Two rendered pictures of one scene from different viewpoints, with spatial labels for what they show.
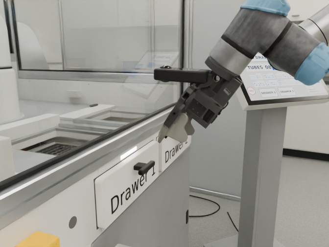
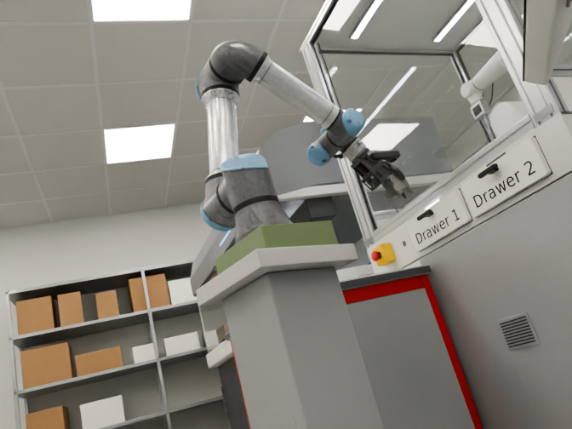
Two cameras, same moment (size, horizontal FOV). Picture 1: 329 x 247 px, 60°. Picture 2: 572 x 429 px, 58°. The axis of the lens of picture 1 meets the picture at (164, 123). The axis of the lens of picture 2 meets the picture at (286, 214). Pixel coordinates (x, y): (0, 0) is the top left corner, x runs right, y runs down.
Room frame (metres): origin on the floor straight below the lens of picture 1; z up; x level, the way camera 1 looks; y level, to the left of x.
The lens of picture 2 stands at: (1.45, -1.48, 0.48)
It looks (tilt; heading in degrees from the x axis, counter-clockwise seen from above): 19 degrees up; 133
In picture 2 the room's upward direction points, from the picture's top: 16 degrees counter-clockwise
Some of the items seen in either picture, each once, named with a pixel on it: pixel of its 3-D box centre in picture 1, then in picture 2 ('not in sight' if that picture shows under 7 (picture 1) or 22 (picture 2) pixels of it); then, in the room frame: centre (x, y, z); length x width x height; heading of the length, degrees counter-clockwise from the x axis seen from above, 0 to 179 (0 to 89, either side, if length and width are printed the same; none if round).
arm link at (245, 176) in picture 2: not in sight; (247, 182); (0.59, -0.66, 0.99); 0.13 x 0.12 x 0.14; 168
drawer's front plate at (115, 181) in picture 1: (132, 177); (436, 222); (0.65, 0.08, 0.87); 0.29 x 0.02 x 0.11; 159
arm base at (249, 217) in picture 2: not in sight; (261, 223); (0.59, -0.65, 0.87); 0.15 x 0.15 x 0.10
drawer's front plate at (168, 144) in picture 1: (175, 142); (501, 180); (0.95, -0.04, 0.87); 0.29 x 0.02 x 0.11; 159
